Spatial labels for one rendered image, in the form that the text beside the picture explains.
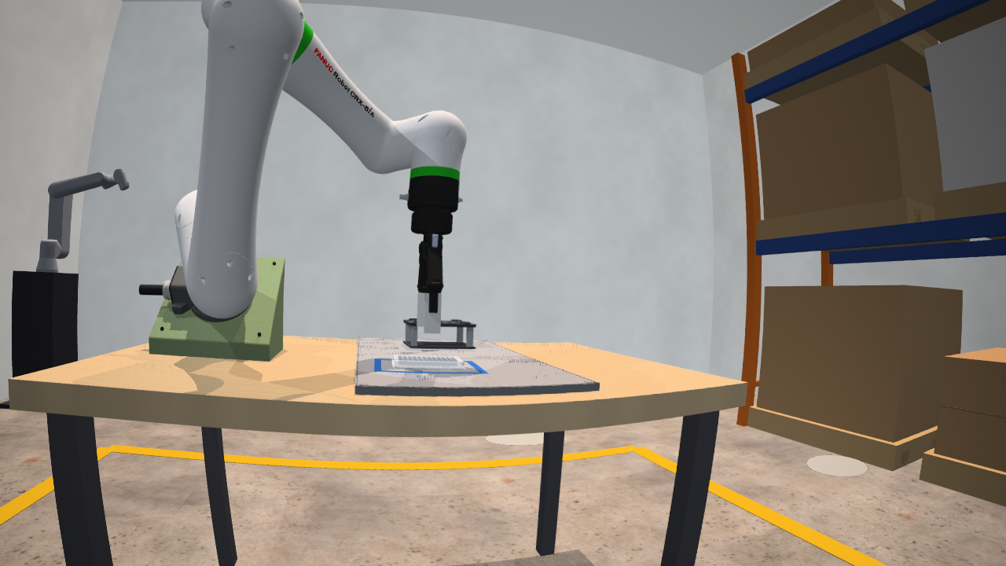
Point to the blue tape outline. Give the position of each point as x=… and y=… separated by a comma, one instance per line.
x=377, y=367

